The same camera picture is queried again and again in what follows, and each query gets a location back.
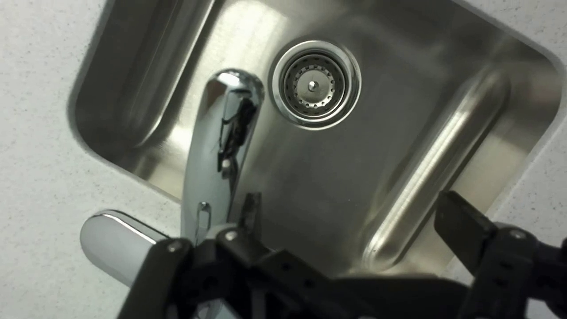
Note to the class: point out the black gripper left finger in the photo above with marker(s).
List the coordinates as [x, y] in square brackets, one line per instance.
[170, 272]

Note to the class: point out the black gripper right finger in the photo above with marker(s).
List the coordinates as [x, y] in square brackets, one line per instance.
[501, 267]

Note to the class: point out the chrome faucet spout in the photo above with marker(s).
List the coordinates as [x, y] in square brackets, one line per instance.
[209, 171]

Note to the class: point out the stainless steel sink basin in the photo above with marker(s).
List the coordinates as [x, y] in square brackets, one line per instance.
[365, 178]

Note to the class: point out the metal sink drain strainer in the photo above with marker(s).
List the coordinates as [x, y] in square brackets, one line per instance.
[313, 86]

